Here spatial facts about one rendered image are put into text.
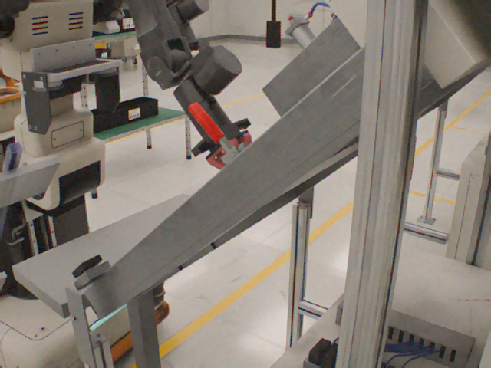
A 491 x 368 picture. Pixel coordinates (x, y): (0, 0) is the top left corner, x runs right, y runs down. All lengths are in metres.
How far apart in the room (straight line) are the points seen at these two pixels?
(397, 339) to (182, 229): 0.48
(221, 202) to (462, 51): 0.32
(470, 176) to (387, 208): 1.58
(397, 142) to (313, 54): 0.16
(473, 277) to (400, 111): 0.86
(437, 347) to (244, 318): 1.20
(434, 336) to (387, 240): 0.51
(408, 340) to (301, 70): 0.58
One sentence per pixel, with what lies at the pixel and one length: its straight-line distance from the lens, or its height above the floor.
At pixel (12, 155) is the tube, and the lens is 0.55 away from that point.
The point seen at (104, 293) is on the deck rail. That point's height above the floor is 0.75.
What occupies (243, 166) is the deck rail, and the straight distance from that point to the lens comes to 0.57.
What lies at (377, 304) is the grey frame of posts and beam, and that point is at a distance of 0.50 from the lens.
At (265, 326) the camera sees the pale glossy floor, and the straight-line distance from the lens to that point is 2.00.
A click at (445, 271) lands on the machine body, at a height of 0.62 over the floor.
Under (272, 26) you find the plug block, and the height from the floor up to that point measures 1.17.
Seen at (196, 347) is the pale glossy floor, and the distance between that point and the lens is 1.91.
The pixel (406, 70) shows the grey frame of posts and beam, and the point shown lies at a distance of 0.41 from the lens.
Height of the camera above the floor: 1.24
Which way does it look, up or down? 22 degrees down
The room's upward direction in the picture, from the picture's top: straight up
